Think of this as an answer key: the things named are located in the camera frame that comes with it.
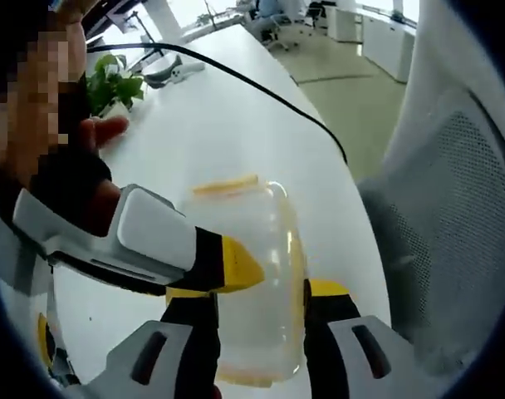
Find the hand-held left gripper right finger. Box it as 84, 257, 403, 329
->
303, 278, 393, 399

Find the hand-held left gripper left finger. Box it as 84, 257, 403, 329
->
105, 286, 221, 399

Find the clear plastic box yellow buckle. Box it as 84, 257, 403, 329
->
189, 174, 308, 382

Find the person's right hand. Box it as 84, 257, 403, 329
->
32, 116, 130, 238

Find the white plant pot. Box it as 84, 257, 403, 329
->
95, 102, 134, 122

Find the green potted plant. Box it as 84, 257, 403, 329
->
85, 53, 148, 117

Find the white grey handheld device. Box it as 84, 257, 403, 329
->
142, 52, 206, 89

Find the white mesh office chair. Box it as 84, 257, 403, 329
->
355, 0, 505, 399

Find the white cabinet row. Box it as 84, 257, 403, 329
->
334, 6, 416, 84

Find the black cable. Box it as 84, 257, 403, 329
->
85, 41, 350, 164

